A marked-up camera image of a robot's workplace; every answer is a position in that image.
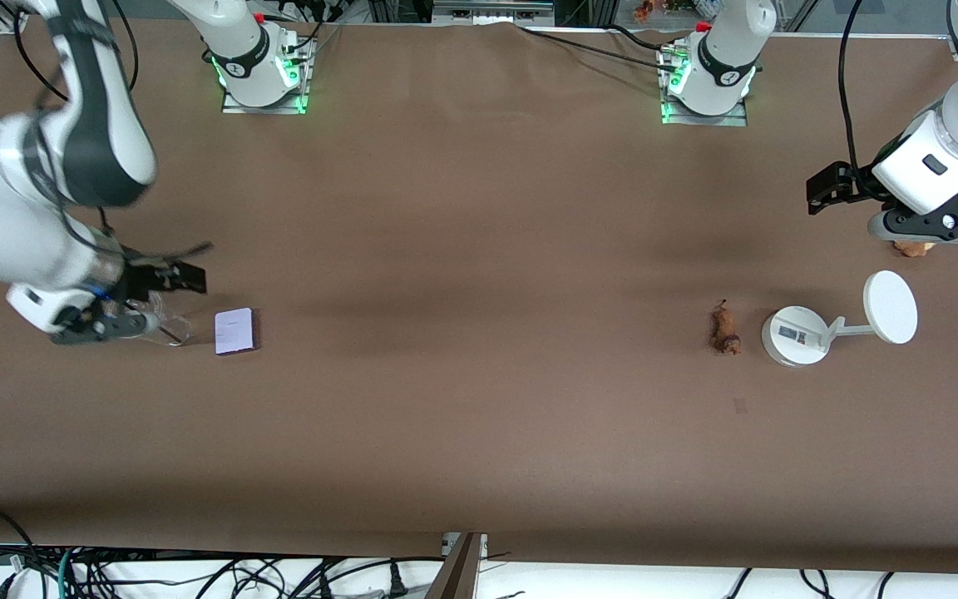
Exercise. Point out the black straw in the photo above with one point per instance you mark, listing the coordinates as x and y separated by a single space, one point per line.
171 335

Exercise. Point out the orange background objects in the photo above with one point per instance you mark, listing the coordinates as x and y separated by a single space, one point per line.
644 10

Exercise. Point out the orange brown toy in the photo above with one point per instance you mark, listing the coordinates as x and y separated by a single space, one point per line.
913 249

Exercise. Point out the brown table cover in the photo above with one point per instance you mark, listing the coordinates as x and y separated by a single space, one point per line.
479 449

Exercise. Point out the silver metal device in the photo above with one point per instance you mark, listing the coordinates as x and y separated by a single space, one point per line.
491 10

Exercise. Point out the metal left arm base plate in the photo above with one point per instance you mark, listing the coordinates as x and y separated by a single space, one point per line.
733 121

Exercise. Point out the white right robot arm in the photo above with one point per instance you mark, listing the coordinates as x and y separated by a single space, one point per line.
238 50

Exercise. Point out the brown lion statue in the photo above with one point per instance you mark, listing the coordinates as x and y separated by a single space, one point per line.
726 333

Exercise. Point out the aluminium frame profile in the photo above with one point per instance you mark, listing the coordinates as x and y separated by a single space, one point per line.
13 21

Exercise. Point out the metal bracket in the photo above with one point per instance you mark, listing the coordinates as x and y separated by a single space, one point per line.
481 545

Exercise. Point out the black power plug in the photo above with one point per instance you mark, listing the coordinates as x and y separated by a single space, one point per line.
397 582

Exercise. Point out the brown wooden post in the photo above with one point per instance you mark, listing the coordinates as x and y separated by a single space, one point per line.
456 574

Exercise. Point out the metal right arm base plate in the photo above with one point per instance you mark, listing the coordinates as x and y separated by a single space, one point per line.
267 110

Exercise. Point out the clear plastic cup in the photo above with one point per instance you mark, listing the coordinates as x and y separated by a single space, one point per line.
170 320

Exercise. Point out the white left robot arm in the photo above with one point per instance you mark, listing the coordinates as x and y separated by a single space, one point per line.
720 58

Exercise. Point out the white round stand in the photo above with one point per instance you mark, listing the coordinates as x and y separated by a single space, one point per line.
791 337

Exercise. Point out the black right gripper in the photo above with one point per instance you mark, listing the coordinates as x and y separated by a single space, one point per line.
140 281

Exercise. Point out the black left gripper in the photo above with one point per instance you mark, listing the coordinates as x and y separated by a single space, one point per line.
850 184

